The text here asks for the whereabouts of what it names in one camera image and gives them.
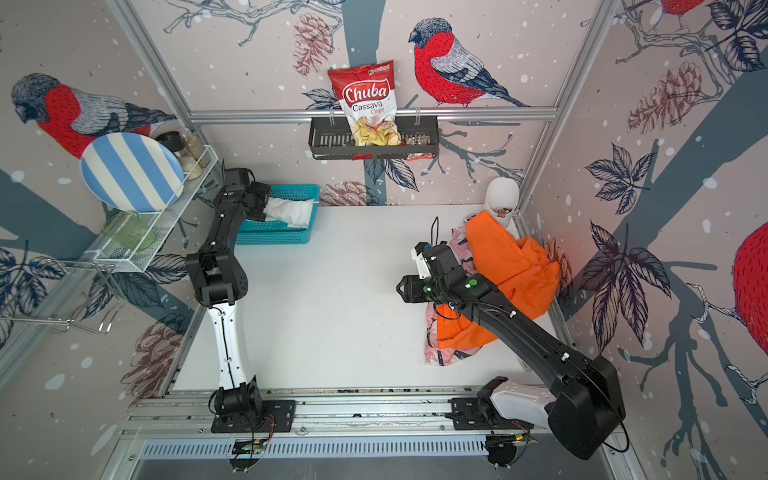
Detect pink patterned cloth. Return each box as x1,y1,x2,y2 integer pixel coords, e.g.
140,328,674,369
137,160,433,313
425,214,495,366

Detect dark lid spice jar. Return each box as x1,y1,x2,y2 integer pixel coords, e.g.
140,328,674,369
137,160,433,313
155,131,188,158

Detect teal plastic basket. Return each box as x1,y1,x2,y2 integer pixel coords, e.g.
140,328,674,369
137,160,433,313
236,184,320,245

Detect beige spice jar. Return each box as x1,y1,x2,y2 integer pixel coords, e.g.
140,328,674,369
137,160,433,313
179,131,209,181

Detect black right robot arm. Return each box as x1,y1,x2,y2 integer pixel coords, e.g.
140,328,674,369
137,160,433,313
396,242,626,460

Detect white mannequin head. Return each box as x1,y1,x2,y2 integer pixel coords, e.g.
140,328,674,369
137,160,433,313
484,177,520,227

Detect red Chuba chips bag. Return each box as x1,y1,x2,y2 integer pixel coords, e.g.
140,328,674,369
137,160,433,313
328,60,402,147

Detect clear acrylic wall shelf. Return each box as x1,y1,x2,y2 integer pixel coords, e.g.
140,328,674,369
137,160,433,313
83,145,222,273

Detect orange cloth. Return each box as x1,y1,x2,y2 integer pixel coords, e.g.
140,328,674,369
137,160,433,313
466,211,560,320

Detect blue white striped plate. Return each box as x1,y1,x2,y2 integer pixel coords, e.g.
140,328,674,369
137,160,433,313
80,133,184,213

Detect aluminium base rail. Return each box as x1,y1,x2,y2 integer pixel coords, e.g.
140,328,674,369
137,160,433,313
119,386,625,436

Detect white shorts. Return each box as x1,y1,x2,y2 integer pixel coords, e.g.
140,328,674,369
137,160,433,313
264,197,315,229

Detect black wire hanging basket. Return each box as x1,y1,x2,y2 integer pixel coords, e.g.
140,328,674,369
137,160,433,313
308,115,440,161

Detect aluminium frame crossbar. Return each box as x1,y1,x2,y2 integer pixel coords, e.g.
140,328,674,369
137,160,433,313
187,106,559,126

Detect green glass cup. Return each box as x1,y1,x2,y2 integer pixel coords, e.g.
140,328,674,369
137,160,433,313
102,211,157,252

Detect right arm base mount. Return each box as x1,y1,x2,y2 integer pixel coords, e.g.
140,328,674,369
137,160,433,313
445,376,533,431

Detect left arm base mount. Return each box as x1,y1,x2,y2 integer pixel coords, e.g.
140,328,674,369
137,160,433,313
211,400,296,434

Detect metal wire rack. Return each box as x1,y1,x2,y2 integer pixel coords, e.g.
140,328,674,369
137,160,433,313
1,257,128,335

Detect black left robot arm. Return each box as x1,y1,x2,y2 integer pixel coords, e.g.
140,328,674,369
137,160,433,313
185,167,271,432

